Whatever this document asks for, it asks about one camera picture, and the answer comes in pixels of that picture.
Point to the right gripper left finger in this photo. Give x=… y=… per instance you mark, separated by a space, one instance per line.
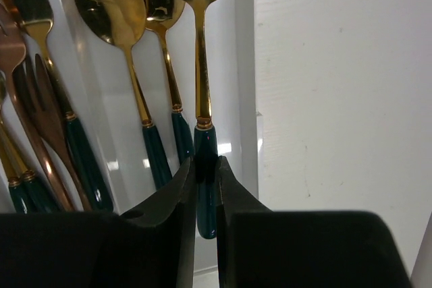
x=150 y=245

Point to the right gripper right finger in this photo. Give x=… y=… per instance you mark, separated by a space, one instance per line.
x=259 y=247

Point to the gold fork green handle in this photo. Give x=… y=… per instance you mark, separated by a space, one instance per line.
x=35 y=18
x=36 y=189
x=19 y=196

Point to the dark brown wooden fork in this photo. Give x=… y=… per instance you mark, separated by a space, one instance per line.
x=36 y=91

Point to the gold spoon green handle pile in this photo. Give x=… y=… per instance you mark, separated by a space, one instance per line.
x=205 y=138

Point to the white three-compartment tray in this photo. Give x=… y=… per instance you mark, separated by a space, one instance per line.
x=97 y=81

